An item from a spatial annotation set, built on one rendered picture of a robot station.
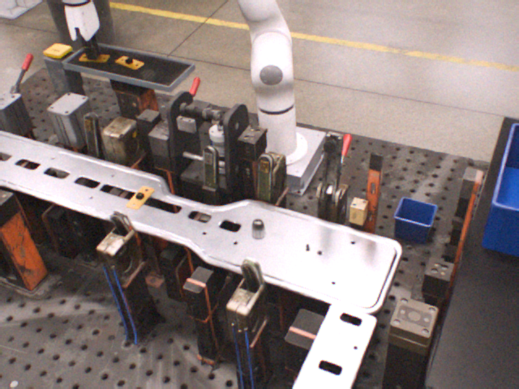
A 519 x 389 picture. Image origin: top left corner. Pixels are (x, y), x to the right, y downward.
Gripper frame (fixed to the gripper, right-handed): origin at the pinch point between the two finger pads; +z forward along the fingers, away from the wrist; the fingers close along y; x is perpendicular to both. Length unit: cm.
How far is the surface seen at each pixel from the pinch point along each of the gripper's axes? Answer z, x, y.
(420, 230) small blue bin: 42, 98, 21
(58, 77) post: 10.2, -14.2, -1.0
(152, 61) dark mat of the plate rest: 2.6, 17.6, 0.3
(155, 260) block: 41, 25, 43
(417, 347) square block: 17, 93, 78
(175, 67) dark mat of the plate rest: 2.6, 25.4, 2.8
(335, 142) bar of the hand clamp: -2, 74, 40
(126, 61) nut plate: 1.8, 10.6, 2.3
